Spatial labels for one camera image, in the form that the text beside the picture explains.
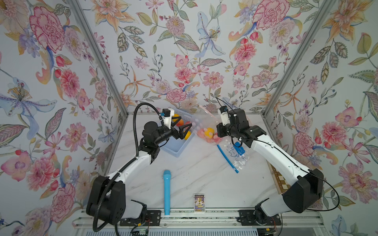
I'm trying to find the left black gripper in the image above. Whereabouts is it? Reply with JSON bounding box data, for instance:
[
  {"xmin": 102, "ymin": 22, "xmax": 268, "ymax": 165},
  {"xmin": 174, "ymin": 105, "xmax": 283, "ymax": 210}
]
[{"xmin": 153, "ymin": 117, "xmax": 191, "ymax": 147}]

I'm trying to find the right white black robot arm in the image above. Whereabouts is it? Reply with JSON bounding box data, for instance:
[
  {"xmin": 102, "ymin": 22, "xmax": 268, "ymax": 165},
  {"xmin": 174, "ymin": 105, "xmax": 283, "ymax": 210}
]
[{"xmin": 217, "ymin": 106, "xmax": 326, "ymax": 225}]

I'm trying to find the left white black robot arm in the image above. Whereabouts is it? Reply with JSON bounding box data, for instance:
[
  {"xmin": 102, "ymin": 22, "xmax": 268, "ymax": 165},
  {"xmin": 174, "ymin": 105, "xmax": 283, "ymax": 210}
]
[{"xmin": 86, "ymin": 102, "xmax": 192, "ymax": 233}]

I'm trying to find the small purple card box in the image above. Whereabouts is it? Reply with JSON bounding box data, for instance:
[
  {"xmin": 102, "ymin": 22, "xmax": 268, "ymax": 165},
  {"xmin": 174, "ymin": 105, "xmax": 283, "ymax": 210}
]
[{"xmin": 194, "ymin": 194, "xmax": 206, "ymax": 212}]

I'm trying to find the wooden chessboard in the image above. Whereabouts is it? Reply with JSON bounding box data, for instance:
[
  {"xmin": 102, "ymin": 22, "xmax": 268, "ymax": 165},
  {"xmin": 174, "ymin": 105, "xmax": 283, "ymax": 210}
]
[{"xmin": 268, "ymin": 164, "xmax": 290, "ymax": 194}]

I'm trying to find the blue perforated plastic basket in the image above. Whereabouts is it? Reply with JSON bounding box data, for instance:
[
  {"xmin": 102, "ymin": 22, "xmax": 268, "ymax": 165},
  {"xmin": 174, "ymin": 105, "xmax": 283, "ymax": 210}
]
[{"xmin": 160, "ymin": 109, "xmax": 194, "ymax": 157}]

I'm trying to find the clear blue zip-top bag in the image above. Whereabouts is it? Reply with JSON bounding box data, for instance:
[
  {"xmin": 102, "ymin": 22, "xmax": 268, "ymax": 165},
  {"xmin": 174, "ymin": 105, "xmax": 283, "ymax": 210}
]
[{"xmin": 217, "ymin": 140, "xmax": 250, "ymax": 173}]

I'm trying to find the light blue toy microphone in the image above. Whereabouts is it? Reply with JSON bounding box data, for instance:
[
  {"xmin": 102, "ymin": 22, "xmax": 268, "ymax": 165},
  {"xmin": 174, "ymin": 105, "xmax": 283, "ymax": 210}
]
[{"xmin": 163, "ymin": 170, "xmax": 171, "ymax": 215}]

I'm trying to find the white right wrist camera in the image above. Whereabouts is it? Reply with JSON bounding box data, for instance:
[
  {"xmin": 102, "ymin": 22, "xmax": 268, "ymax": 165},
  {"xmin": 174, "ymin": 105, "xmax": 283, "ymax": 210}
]
[{"xmin": 218, "ymin": 106, "xmax": 230, "ymax": 126}]

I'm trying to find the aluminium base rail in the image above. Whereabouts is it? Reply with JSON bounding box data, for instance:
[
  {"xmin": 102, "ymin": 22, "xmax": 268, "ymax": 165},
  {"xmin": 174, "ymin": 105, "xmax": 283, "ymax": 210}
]
[{"xmin": 72, "ymin": 207, "xmax": 325, "ymax": 229}]

